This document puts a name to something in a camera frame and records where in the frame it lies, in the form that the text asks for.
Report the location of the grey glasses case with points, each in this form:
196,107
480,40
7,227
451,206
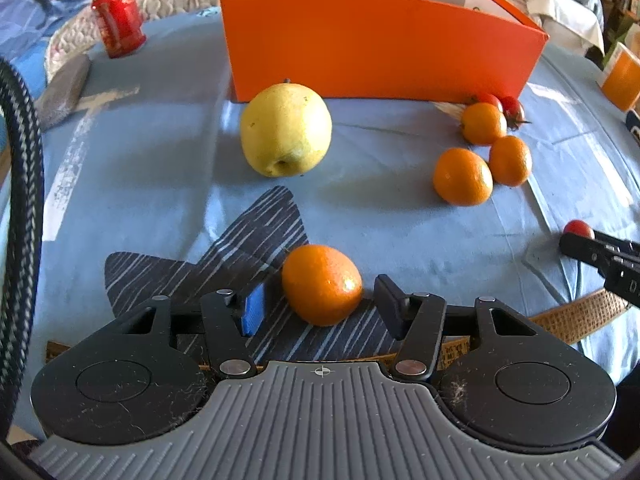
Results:
62,92

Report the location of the red cherry tomato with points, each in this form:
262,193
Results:
513,108
578,226
490,99

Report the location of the red soda can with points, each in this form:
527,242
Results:
119,20

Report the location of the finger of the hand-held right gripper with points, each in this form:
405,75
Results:
585,250

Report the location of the blue tablecloth with star print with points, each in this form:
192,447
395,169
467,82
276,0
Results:
150,185

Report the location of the yellow pear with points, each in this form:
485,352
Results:
286,130

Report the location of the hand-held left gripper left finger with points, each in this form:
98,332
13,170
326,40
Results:
255,312

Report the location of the blue checked bedding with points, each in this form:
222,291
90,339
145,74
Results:
30,25

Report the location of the dark blue object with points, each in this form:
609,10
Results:
634,125

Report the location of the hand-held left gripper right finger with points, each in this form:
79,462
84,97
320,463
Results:
387,305

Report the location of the orange cardboard box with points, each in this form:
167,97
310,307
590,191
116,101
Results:
380,50

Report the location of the orange cup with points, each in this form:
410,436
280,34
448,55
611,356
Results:
622,77

